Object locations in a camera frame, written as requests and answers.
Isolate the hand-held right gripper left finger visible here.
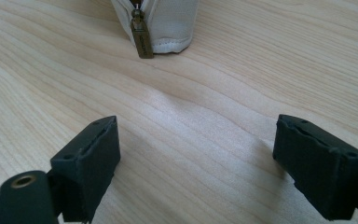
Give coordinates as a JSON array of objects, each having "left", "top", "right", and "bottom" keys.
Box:
[{"left": 49, "top": 115, "right": 121, "bottom": 224}]

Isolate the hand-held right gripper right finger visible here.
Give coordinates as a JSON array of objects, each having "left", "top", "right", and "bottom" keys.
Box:
[{"left": 272, "top": 114, "right": 358, "bottom": 222}]

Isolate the white zippered pouch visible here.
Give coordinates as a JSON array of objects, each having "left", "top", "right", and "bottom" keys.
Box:
[{"left": 110, "top": 0, "right": 200, "bottom": 60}]

